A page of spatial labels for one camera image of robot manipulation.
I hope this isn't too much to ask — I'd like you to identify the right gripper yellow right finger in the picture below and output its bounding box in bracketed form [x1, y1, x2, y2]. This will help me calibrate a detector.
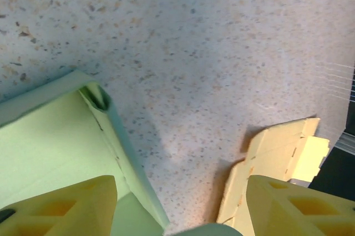
[246, 174, 355, 236]

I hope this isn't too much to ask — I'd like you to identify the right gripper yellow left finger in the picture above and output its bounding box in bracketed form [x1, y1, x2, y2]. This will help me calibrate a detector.
[0, 174, 119, 236]

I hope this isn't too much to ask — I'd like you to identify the yellow paper box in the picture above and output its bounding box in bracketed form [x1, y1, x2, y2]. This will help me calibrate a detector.
[216, 117, 331, 236]

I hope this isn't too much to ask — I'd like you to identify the green paper box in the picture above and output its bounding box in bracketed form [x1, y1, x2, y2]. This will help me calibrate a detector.
[0, 69, 171, 236]

